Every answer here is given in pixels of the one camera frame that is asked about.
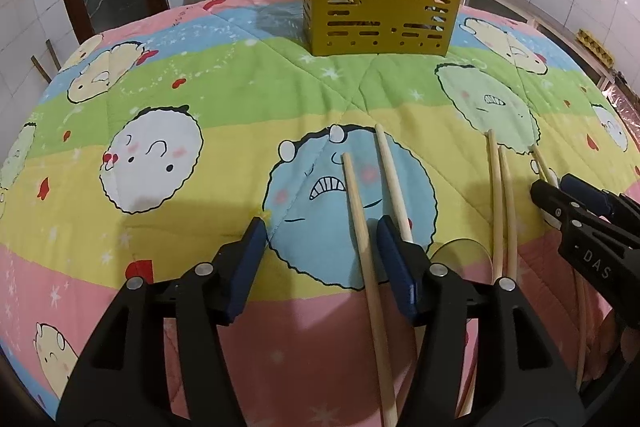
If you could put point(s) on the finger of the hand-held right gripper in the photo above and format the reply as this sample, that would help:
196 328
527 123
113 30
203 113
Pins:
552 204
585 194

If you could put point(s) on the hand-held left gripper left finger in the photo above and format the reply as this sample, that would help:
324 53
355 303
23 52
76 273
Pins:
245 272

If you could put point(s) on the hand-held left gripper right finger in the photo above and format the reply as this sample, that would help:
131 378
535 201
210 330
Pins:
397 272

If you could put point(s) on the white plastic spoon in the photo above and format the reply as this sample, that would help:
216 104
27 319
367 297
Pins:
551 219

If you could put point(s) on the yellow egg carton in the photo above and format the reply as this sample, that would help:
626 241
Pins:
595 44

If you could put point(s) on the colourful cartoon printed blanket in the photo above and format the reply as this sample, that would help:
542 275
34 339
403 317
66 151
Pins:
200 97

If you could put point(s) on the kitchen counter cabinet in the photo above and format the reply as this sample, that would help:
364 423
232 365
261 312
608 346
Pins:
545 17

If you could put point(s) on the wooden stick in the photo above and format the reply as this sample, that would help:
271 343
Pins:
41 69
54 54

